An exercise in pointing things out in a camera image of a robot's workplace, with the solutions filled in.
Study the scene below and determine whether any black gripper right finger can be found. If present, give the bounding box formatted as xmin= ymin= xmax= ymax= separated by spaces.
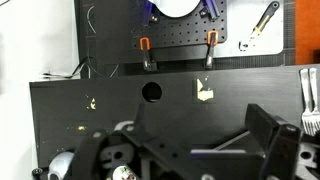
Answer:
xmin=245 ymin=104 xmax=302 ymax=180

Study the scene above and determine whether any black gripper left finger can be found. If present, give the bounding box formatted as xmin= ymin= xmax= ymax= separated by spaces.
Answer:
xmin=63 ymin=105 xmax=147 ymax=180

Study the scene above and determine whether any silver fork outer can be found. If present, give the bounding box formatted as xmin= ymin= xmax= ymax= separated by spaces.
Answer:
xmin=299 ymin=69 xmax=314 ymax=136

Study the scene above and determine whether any silver fork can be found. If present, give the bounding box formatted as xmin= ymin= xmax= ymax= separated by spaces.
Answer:
xmin=299 ymin=69 xmax=314 ymax=136
xmin=309 ymin=68 xmax=320 ymax=134

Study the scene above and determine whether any silver fork inner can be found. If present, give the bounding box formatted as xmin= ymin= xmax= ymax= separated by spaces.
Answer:
xmin=309 ymin=68 xmax=320 ymax=134

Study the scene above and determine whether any orange clamp left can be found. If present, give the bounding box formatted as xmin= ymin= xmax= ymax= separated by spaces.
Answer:
xmin=139 ymin=37 xmax=157 ymax=71

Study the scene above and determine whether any orange handled scraper tool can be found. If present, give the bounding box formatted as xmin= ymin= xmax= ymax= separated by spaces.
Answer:
xmin=239 ymin=1 xmax=280 ymax=51

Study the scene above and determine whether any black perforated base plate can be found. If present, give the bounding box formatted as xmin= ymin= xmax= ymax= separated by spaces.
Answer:
xmin=74 ymin=0 xmax=229 ymax=66

